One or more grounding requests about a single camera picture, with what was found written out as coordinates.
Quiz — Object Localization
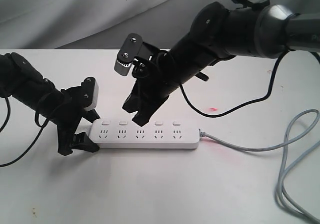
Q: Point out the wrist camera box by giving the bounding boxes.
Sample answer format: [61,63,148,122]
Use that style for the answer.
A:
[114,33,143,76]
[80,77,99,111]

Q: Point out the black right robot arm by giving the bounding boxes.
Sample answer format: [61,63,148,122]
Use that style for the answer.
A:
[114,0,320,126]

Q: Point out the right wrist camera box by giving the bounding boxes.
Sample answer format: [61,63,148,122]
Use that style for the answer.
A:
[114,33,143,76]

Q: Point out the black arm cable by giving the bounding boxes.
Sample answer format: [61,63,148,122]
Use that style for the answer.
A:
[152,40,296,117]
[0,89,63,168]

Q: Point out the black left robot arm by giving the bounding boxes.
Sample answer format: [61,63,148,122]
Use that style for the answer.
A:
[0,52,100,156]

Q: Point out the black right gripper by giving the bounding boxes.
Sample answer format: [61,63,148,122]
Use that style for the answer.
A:
[122,42,180,126]

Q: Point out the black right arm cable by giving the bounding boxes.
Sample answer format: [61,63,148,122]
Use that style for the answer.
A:
[152,40,296,117]

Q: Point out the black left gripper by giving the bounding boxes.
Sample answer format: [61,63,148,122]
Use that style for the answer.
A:
[57,86,101,156]

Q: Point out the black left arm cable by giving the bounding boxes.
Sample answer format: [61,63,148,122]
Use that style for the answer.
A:
[0,89,63,168]

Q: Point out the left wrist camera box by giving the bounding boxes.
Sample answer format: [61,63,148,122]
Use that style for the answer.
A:
[80,77,99,111]

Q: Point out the grey backdrop cloth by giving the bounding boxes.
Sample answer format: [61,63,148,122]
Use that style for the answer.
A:
[0,0,320,49]

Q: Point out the white five-outlet power strip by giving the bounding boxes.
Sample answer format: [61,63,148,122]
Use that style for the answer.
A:
[89,119,200,150]

